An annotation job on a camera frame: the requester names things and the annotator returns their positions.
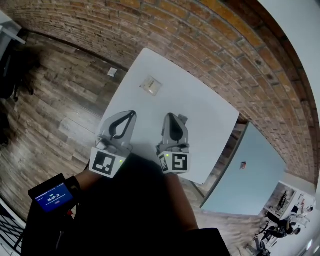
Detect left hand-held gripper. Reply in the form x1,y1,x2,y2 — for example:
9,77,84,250
88,110,138,180

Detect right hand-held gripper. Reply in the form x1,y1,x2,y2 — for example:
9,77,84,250
155,112,192,175

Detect person's right forearm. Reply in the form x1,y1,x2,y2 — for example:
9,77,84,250
164,172,200,231

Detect person's left forearm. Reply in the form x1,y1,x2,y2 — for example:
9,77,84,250
74,170,101,189

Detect person's black clothing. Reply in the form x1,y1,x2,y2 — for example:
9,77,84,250
21,153,231,256

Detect black wrist screen device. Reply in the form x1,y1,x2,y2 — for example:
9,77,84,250
27,173,81,214

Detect black office chair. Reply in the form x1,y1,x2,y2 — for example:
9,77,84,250
0,47,41,101

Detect black metal railing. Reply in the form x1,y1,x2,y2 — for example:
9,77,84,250
0,199,26,256

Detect white desk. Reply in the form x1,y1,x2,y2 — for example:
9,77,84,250
0,9,26,46

